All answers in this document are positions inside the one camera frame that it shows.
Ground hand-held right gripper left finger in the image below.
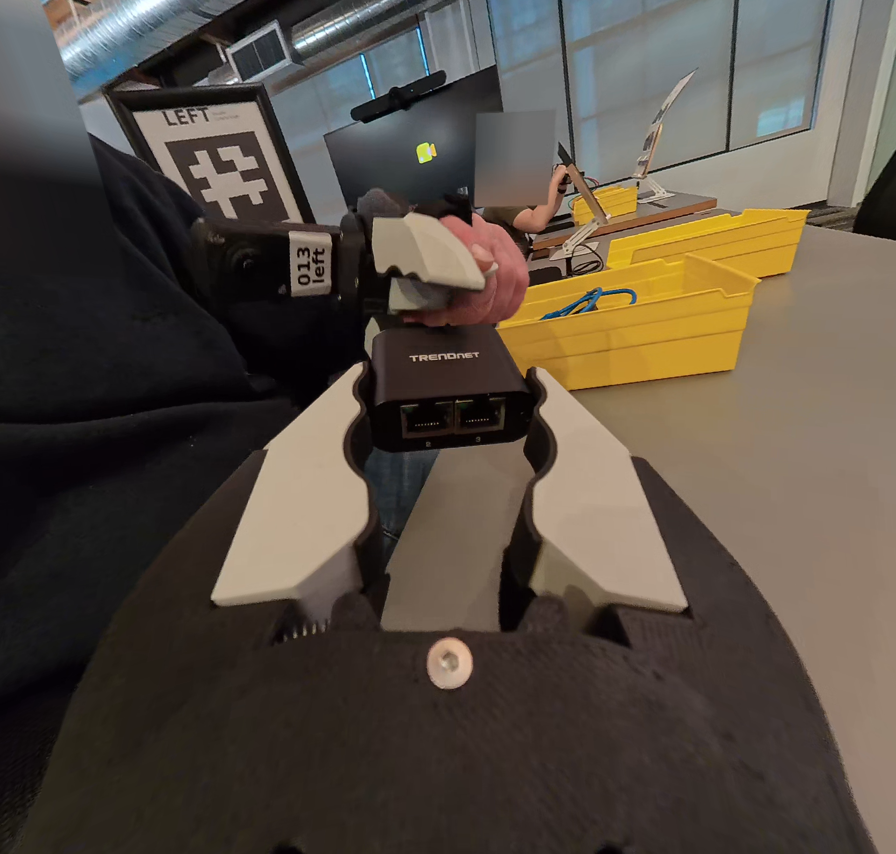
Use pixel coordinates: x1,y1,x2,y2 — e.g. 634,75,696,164
210,362,390,622

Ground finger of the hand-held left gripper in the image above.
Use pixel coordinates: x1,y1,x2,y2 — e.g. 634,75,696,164
387,278,452,313
370,212,489,292

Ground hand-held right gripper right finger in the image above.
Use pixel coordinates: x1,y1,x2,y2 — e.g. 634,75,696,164
498,367,690,620

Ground black network switch box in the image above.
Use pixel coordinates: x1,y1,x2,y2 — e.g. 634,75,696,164
369,331,531,453

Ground blue ethernet cable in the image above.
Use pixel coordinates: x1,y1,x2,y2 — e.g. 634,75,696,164
539,287,638,321

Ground yellow plastic bin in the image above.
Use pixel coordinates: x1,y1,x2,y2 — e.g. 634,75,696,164
570,183,639,226
494,253,763,393
605,208,812,279

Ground person's left forearm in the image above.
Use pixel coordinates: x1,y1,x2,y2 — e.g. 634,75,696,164
196,287,375,407

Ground person's left hand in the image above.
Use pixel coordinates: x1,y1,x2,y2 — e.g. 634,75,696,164
402,213,532,328

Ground person's blue jeans legs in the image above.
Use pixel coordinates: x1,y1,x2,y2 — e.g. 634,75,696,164
364,448,441,541

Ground white printed sign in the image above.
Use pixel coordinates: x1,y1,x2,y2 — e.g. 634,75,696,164
104,82,316,226

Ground black video conference bar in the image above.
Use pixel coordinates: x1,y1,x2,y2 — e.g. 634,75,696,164
350,70,449,124

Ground wooden instruction board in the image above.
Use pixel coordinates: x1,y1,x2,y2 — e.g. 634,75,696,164
556,143,611,256

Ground white ceiling air vent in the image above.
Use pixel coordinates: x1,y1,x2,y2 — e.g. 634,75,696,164
224,21,305,83

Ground curved printed sheet on stand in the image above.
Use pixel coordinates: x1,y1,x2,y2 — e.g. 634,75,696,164
632,68,700,202

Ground black mesh office chair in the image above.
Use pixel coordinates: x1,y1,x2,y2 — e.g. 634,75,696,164
853,154,896,240

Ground black wall monitor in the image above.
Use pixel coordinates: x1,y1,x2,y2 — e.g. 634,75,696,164
323,66,505,209

